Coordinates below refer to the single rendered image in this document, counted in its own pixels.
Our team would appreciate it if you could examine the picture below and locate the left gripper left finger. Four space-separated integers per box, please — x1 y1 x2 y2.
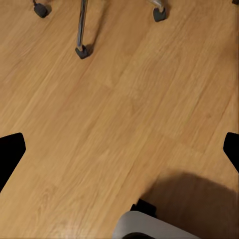
0 132 26 192

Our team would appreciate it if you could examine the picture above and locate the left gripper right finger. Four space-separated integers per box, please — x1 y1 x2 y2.
223 132 239 173

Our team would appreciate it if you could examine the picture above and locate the swivel chair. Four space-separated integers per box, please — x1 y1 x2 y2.
32 0 166 60

